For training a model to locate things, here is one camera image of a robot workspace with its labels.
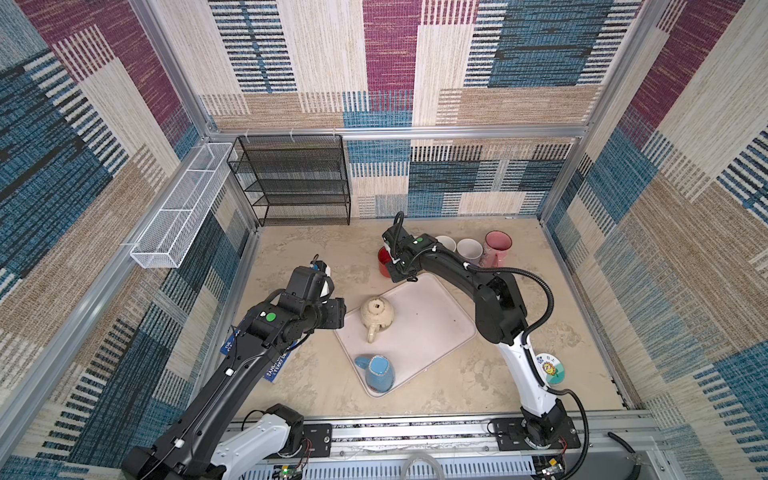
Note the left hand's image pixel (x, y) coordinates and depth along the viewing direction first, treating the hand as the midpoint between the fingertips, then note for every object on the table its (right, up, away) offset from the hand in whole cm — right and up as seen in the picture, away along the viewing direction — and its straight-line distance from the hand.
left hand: (336, 304), depth 74 cm
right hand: (+17, +6, +24) cm, 30 cm away
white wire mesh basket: (-39, +16, -3) cm, 42 cm away
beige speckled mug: (+10, -5, +11) cm, 16 cm away
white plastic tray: (+18, -11, +20) cm, 29 cm away
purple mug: (+41, +13, +28) cm, 51 cm away
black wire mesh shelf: (-21, +38, +34) cm, 56 cm away
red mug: (+11, +10, +22) cm, 27 cm away
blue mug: (+11, -16, 0) cm, 20 cm away
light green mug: (+33, +16, +28) cm, 46 cm away
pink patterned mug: (+50, +16, +30) cm, 61 cm away
